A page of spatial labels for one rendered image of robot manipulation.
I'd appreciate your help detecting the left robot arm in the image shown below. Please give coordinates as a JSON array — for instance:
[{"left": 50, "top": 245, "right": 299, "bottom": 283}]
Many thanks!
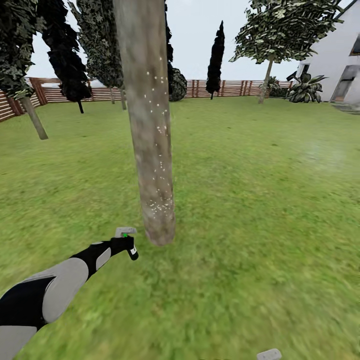
[{"left": 0, "top": 227, "right": 137, "bottom": 360}]

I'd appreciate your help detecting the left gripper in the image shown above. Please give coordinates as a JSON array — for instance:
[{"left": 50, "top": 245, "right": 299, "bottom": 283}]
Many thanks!
[{"left": 111, "top": 236, "right": 135, "bottom": 253}]

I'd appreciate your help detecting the pesticide atomizer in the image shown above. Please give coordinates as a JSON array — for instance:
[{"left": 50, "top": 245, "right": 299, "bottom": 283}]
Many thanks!
[{"left": 127, "top": 247, "right": 139, "bottom": 261}]

